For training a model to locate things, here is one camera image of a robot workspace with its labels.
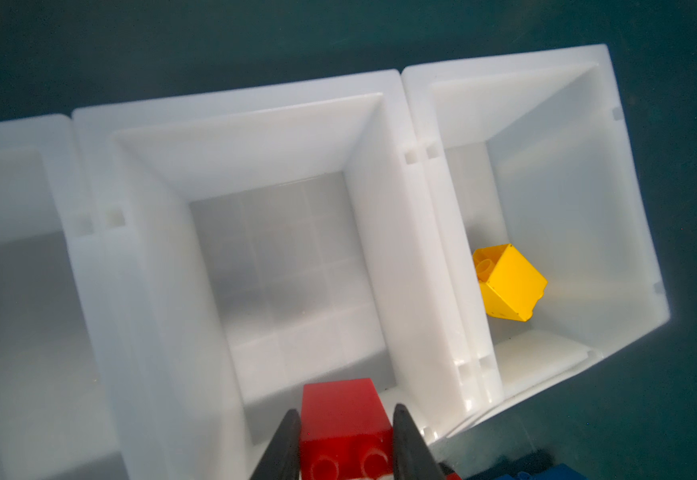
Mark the small red lego brick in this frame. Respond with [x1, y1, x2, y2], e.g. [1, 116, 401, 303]
[300, 378, 393, 480]

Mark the blue lego brick bottom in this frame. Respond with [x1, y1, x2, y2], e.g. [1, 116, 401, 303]
[494, 464, 587, 480]

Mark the middle white bin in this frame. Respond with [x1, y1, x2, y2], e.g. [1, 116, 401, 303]
[72, 70, 488, 479]

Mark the white bin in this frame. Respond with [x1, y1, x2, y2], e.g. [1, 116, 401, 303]
[0, 114, 128, 479]
[401, 44, 670, 436]
[72, 70, 488, 479]

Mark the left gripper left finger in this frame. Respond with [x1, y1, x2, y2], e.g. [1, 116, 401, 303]
[250, 409, 302, 480]

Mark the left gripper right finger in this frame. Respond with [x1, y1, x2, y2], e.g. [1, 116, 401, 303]
[392, 403, 446, 480]

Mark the right white bin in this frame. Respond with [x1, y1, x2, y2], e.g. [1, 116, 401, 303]
[401, 44, 670, 436]

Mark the yellow lego brick top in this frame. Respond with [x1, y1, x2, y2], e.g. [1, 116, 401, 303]
[472, 244, 548, 322]

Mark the left white bin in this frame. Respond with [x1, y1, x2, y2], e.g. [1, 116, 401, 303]
[0, 114, 128, 479]

